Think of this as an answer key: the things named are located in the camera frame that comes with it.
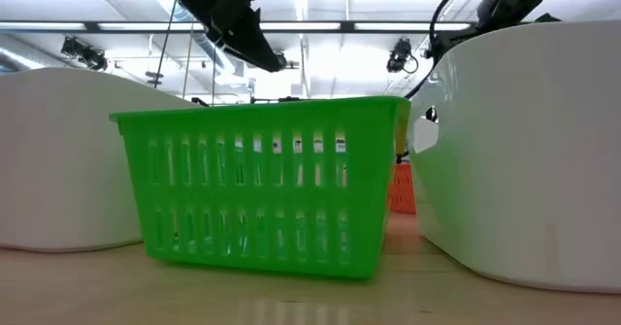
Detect thin black hanging cord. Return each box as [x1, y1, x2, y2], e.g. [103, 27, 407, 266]
[153, 0, 179, 89]

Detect black ceiling spotlight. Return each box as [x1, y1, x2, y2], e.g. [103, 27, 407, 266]
[60, 36, 109, 72]
[386, 37, 419, 74]

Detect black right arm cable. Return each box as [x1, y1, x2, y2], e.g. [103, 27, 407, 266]
[405, 0, 481, 101]

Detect orange slotted plastic basket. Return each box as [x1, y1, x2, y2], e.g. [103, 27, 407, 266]
[387, 163, 417, 215]

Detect white plastic basket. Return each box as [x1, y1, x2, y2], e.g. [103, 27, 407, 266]
[0, 67, 200, 253]
[406, 19, 621, 295]

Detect green slotted plastic basket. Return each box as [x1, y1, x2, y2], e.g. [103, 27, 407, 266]
[109, 95, 412, 280]

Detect silver ventilation duct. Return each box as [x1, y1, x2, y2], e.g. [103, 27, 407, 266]
[172, 2, 253, 91]

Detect dark ceiling light beam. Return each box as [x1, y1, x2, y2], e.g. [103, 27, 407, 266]
[0, 20, 479, 35]

